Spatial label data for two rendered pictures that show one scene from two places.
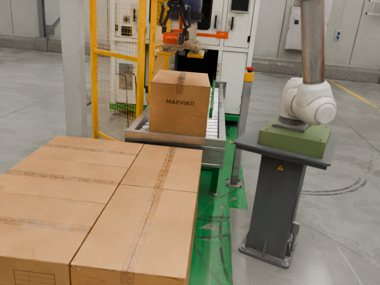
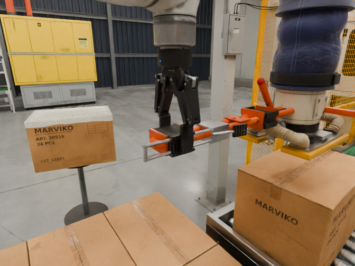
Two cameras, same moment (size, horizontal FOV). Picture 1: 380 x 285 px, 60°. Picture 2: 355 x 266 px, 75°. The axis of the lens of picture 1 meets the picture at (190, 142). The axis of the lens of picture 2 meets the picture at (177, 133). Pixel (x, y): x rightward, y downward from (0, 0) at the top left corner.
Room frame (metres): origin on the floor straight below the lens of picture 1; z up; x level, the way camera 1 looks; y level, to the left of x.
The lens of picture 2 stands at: (1.34, -0.30, 1.45)
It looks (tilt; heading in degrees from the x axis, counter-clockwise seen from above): 18 degrees down; 51
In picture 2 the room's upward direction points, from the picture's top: straight up
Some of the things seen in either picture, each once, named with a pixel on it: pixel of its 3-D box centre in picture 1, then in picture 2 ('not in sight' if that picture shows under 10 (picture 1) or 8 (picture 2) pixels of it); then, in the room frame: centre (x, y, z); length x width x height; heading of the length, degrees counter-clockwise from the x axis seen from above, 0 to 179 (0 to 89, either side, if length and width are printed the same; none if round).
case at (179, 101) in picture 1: (180, 103); (301, 200); (2.49, 0.10, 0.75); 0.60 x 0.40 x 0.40; 1
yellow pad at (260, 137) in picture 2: (168, 48); (271, 127); (2.27, 0.20, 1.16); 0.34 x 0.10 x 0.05; 178
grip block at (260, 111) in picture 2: (179, 35); (258, 116); (2.01, 0.11, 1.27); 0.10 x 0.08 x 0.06; 88
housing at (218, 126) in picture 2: not in sight; (212, 131); (1.80, 0.12, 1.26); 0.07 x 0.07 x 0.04; 88
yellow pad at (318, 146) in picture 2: (196, 51); (317, 139); (2.26, 0.01, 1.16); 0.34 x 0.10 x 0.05; 178
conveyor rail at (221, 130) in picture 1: (220, 111); not in sight; (3.30, -0.28, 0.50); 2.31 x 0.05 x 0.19; 177
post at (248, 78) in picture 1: (241, 131); not in sight; (2.70, -0.43, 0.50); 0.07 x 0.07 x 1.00; 87
